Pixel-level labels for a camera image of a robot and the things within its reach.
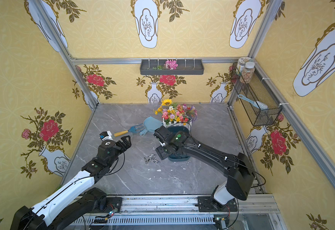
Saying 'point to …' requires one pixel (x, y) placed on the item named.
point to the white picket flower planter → (176, 114)
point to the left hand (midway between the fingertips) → (120, 139)
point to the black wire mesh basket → (255, 91)
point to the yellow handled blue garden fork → (133, 130)
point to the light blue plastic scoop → (150, 124)
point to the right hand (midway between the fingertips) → (167, 146)
